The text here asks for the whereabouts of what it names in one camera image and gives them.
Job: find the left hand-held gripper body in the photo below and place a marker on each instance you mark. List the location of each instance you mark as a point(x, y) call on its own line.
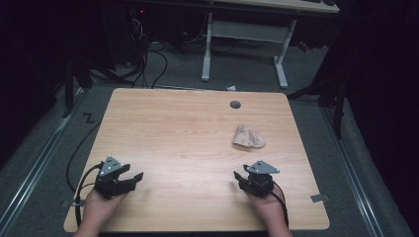
point(107, 179)

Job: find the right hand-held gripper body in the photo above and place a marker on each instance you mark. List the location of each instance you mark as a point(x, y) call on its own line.
point(261, 181)

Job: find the beige cloth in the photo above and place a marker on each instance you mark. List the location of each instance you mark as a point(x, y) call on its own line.
point(248, 136)

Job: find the person's right hand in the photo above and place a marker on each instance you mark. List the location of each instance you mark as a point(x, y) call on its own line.
point(268, 210)

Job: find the person's left hand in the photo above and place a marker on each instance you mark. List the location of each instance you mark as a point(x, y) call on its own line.
point(99, 209)

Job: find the grey tape strip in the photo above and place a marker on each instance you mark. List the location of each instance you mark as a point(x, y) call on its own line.
point(73, 203)
point(319, 197)

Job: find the small white paper scrap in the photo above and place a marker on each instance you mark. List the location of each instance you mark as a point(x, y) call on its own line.
point(231, 88)

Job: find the black stand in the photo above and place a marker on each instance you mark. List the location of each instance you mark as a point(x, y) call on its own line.
point(337, 105)
point(69, 89)

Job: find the red object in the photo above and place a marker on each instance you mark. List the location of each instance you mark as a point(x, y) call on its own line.
point(303, 46)

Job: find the white-framed desk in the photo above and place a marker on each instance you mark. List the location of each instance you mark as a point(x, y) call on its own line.
point(247, 31)

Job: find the dark computer tower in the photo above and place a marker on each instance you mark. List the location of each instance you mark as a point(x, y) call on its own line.
point(136, 29)

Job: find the metal floor rail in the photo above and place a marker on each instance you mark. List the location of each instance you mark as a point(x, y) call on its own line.
point(33, 174)
point(352, 171)

